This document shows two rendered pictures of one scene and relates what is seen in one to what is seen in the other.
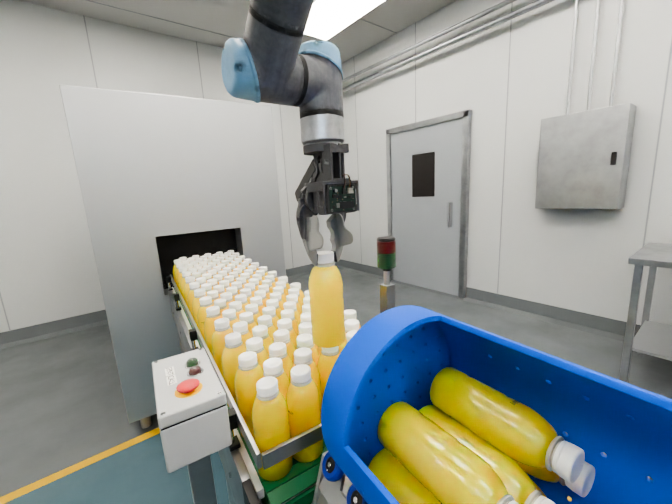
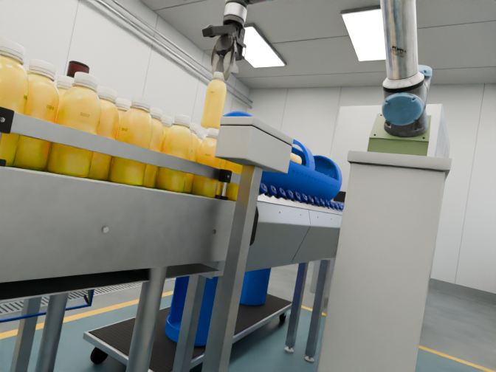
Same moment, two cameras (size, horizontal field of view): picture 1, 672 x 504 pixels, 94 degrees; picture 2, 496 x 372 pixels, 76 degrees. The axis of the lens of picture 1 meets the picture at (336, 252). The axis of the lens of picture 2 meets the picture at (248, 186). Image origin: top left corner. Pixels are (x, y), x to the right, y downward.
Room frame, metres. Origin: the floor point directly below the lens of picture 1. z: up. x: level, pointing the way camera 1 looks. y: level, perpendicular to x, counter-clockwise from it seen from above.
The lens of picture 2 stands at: (0.84, 1.04, 0.92)
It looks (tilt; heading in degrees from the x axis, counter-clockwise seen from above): 2 degrees up; 247
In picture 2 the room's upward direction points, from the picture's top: 10 degrees clockwise
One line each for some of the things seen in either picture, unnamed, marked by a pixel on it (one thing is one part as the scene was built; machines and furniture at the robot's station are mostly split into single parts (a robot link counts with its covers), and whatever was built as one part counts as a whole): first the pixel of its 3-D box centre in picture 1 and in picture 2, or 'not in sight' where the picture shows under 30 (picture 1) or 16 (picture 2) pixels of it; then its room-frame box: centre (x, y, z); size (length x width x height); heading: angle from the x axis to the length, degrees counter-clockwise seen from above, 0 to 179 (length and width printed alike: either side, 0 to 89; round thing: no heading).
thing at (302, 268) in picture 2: not in sight; (297, 302); (-0.35, -0.68, 0.31); 0.06 x 0.06 x 0.63; 32
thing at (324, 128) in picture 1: (324, 133); (234, 16); (0.57, 0.01, 1.52); 0.08 x 0.08 x 0.05
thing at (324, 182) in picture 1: (327, 181); (232, 40); (0.56, 0.01, 1.44); 0.09 x 0.08 x 0.12; 32
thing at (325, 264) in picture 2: not in sight; (317, 309); (-0.42, -0.56, 0.31); 0.06 x 0.06 x 0.63; 32
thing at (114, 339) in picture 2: not in sight; (214, 324); (0.10, -0.88, 0.08); 1.50 x 0.52 x 0.15; 38
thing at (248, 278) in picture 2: not in sight; (256, 242); (-0.23, -1.17, 0.59); 0.28 x 0.28 x 0.88
